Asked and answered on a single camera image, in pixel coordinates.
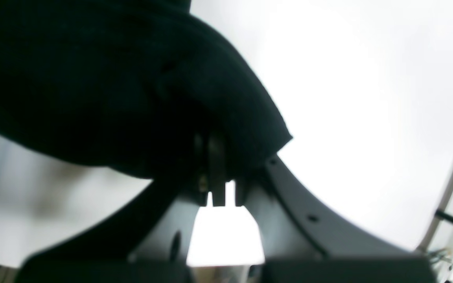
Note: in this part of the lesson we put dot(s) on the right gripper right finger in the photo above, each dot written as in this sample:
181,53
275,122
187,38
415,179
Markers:
304,241

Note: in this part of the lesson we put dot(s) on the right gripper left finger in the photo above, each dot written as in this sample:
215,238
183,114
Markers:
146,241

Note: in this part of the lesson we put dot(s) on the black graphic T-shirt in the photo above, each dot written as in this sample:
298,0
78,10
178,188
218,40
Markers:
127,84

